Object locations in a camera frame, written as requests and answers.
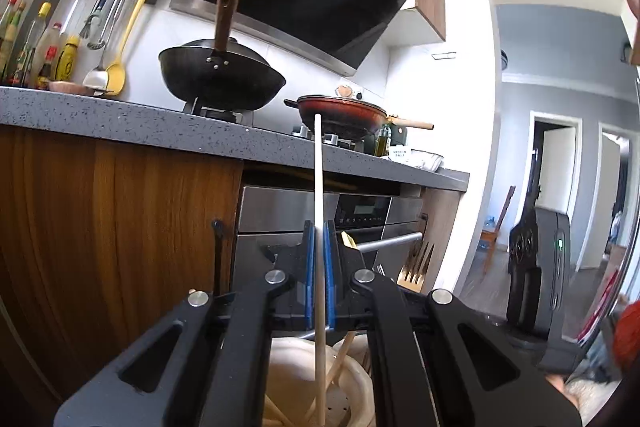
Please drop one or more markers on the yellow plastic utensil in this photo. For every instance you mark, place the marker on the yellow plastic utensil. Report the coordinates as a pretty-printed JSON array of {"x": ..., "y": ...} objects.
[{"x": 348, "y": 241}]

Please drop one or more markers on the gold fork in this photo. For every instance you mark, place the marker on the gold fork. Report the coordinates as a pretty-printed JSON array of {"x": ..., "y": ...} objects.
[{"x": 413, "y": 273}]

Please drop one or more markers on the wooden chair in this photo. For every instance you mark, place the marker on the wooden chair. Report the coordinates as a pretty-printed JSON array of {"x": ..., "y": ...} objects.
[{"x": 490, "y": 237}]

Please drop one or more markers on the black wok with wooden handle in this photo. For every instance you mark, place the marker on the black wok with wooden handle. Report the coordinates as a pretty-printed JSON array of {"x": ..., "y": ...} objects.
[{"x": 226, "y": 76}]

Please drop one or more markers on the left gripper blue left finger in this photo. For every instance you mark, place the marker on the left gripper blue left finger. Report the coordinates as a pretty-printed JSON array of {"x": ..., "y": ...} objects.
[{"x": 205, "y": 362}]

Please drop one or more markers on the yellow mustard bottle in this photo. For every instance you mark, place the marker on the yellow mustard bottle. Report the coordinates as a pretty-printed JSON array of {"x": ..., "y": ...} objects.
[{"x": 66, "y": 62}]

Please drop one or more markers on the wooden kitchen cabinet door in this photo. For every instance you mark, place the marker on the wooden kitchen cabinet door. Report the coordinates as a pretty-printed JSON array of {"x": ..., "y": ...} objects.
[{"x": 99, "y": 239}]

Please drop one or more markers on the clear oil bottle yellow cap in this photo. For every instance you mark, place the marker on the clear oil bottle yellow cap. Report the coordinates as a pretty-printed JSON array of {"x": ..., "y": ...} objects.
[{"x": 24, "y": 60}]

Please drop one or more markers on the wooden chopstick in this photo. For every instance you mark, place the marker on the wooden chopstick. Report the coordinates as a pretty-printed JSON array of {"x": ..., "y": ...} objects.
[
  {"x": 319, "y": 285},
  {"x": 325, "y": 377},
  {"x": 272, "y": 408}
]

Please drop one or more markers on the yellow hanging spatula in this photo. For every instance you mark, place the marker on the yellow hanging spatula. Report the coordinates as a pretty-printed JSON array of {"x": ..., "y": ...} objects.
[{"x": 116, "y": 72}]

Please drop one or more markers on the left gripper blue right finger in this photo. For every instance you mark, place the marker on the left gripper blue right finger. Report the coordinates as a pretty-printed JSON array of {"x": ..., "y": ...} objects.
[{"x": 434, "y": 361}]

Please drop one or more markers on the red-brown frying pan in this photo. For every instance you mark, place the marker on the red-brown frying pan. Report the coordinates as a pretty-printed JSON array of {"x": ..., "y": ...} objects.
[{"x": 348, "y": 118}]

